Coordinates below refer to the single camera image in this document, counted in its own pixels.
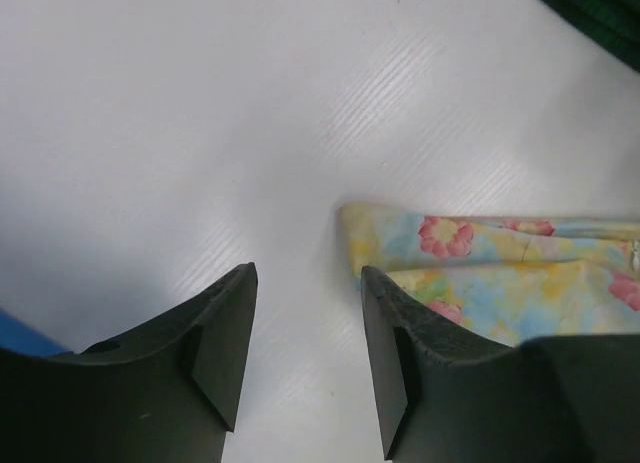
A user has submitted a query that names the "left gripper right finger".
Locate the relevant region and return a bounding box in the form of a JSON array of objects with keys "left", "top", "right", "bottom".
[{"left": 361, "top": 266, "right": 639, "bottom": 462}]

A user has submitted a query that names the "pastel floral skirt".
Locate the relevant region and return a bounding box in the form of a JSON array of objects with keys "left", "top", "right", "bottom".
[{"left": 339, "top": 202, "right": 639, "bottom": 346}]

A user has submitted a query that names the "blue plastic bin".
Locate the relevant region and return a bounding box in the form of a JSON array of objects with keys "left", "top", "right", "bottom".
[{"left": 0, "top": 310, "right": 67, "bottom": 357}]

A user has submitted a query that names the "green plaid skirt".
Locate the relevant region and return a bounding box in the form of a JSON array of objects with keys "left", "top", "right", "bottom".
[{"left": 540, "top": 0, "right": 639, "bottom": 72}]

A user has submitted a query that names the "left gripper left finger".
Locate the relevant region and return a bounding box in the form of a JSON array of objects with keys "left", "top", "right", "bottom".
[{"left": 1, "top": 263, "right": 258, "bottom": 462}]

